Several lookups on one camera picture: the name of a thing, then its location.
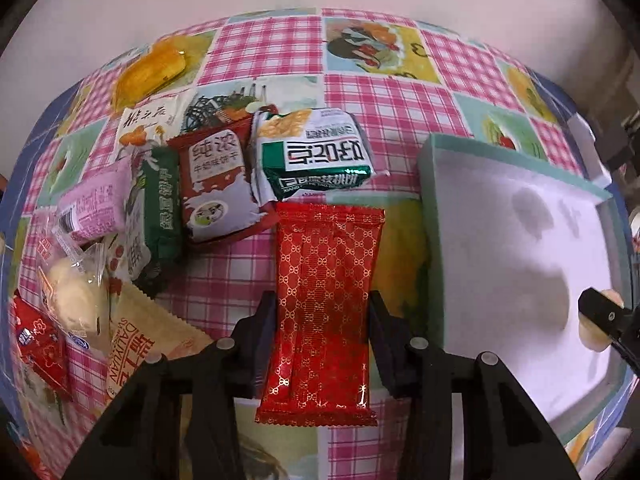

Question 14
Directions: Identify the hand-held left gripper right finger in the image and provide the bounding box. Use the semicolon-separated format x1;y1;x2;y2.
369;290;582;480

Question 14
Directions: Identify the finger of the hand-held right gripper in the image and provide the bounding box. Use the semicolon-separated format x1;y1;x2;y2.
577;287;640;377

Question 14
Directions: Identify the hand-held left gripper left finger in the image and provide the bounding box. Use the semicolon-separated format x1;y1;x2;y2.
62;291;279;480

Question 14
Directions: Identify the pale round pastry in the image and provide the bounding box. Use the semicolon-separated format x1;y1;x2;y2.
577;290;624;356

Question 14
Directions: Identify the red patterned snack packet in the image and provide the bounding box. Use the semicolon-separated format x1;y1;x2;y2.
255;201;387;427

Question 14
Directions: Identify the white box with teal rim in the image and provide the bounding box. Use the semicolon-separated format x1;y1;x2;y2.
417;134;632;446

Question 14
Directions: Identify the pink snack packet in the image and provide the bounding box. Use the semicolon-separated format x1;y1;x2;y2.
56;160;133;246

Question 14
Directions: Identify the beige serrated snack packet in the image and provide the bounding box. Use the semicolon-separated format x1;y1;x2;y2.
105;280;216;406

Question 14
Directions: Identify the brown-red milk biscuit packet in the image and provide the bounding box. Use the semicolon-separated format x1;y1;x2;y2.
166;112;281;246

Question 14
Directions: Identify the dark green biscuit packet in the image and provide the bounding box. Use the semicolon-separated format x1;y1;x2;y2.
120;146;185;293

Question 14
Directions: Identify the clear-wrapped round white pastry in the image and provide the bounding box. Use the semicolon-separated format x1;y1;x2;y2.
35;210;118;356

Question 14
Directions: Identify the green and white biscuit packet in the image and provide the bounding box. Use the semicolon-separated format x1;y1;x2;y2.
250;107;392;206

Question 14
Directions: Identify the small red snack packet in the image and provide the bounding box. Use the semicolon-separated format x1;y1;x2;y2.
11;295;73;403

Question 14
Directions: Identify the white fruit-print snack packet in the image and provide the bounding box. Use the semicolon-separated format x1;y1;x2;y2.
114;94;181;161

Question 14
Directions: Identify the clear-wrapped yellow cake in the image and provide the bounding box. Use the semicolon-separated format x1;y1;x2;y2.
111;40;190;111

